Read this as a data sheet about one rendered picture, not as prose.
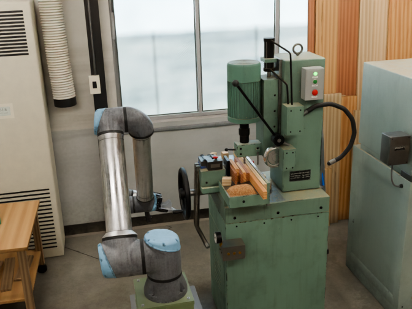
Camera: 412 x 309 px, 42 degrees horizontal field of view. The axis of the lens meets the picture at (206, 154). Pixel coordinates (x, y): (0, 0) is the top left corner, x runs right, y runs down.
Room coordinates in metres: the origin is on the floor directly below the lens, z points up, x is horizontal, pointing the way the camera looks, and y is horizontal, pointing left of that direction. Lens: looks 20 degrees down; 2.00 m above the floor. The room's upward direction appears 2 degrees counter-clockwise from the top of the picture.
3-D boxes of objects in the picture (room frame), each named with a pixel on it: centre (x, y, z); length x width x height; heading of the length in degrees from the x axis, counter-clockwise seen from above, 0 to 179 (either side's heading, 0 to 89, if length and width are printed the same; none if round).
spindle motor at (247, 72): (2.77, -0.21, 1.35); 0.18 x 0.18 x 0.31
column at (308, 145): (2.83, -0.49, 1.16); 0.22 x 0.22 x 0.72; 11
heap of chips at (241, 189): (2.50, -0.17, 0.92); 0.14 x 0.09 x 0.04; 101
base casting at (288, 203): (2.79, -0.33, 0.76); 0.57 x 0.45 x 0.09; 101
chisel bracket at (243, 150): (2.77, -0.23, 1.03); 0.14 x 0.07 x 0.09; 101
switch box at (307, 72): (2.69, -0.55, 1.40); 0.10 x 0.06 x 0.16; 101
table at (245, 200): (2.74, -0.11, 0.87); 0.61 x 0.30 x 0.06; 11
